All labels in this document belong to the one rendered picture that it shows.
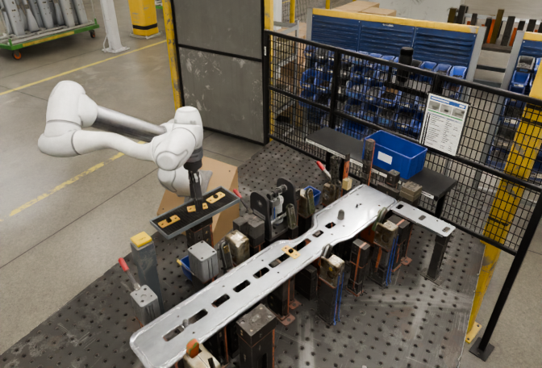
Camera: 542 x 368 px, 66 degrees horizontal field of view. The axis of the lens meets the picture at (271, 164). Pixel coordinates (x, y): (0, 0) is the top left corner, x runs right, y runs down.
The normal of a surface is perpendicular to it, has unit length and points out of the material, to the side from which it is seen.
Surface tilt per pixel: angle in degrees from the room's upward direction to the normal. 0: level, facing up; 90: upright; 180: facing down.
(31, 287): 0
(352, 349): 0
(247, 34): 92
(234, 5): 90
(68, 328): 0
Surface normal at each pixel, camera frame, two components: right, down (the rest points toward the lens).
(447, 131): -0.72, 0.36
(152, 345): 0.00, -0.86
